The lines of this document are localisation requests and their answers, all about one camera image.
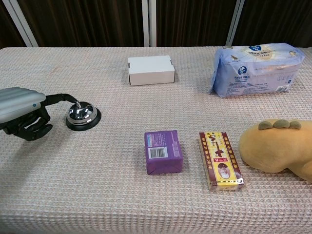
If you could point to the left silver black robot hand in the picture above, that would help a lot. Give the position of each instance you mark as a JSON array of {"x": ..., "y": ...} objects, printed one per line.
[{"x": 19, "y": 102}]

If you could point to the dark partition screen panel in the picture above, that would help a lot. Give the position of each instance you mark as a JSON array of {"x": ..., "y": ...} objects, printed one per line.
[
  {"x": 85, "y": 22},
  {"x": 7, "y": 26},
  {"x": 195, "y": 22},
  {"x": 278, "y": 22}
]

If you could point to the beige waffle tablecloth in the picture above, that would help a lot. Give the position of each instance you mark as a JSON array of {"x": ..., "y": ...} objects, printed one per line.
[{"x": 97, "y": 175}]

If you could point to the white cardboard box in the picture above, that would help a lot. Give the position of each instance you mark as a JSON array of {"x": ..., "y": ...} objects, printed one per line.
[{"x": 151, "y": 70}]

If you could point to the purple wrapped soap box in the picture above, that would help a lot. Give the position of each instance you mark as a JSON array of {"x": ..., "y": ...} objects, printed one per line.
[{"x": 162, "y": 153}]

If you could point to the yellow red printed box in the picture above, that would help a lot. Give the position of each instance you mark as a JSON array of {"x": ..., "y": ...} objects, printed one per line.
[{"x": 219, "y": 161}]

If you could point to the light blue tissue pack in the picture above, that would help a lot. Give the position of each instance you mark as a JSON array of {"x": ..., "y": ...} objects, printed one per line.
[{"x": 256, "y": 73}]

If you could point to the yellow plush toy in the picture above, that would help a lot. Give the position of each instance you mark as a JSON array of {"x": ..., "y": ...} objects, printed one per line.
[{"x": 268, "y": 151}]

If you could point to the white partition frame post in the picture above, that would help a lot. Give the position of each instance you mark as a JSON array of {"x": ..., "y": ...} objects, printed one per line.
[
  {"x": 149, "y": 23},
  {"x": 20, "y": 23},
  {"x": 235, "y": 23}
]

